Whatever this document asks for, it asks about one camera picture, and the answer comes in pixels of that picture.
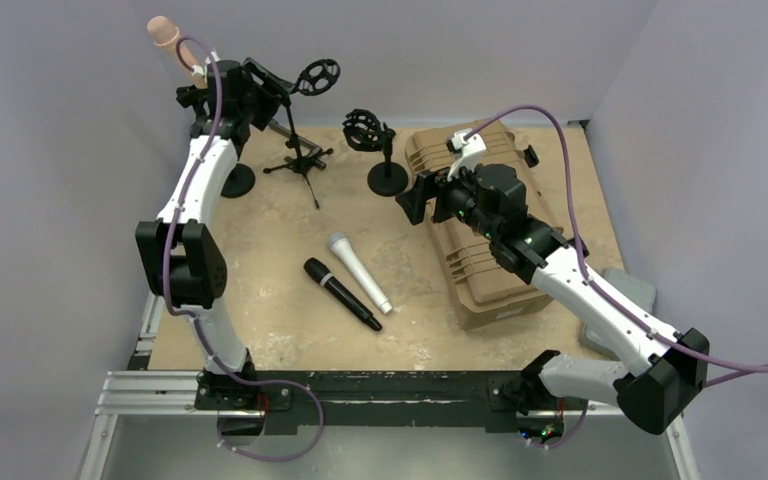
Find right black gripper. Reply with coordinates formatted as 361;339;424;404
397;154;500;241

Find white microphone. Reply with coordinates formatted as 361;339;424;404
328;232;393;315

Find black microphone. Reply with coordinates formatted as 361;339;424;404
303;257;383;332

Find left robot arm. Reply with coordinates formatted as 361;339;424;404
135;58;293;409

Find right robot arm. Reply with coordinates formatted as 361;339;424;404
396;164;710;435

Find black tripod microphone stand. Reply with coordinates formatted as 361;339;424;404
262;58;341;210

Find black clip microphone stand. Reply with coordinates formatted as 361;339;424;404
175;85;256;199

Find beige microphone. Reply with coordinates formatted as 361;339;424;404
146;16;207;89

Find grey metal tube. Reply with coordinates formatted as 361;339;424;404
268;120;323;154

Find tan hard plastic case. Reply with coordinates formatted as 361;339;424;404
404;121;563;330

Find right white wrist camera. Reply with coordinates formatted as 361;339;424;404
446;129;487;181

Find black round base shock-mount stand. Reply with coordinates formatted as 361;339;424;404
342;109;408;197

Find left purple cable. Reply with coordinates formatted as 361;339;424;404
161;36;259;387

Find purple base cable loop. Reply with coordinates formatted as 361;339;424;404
215;377;326;464

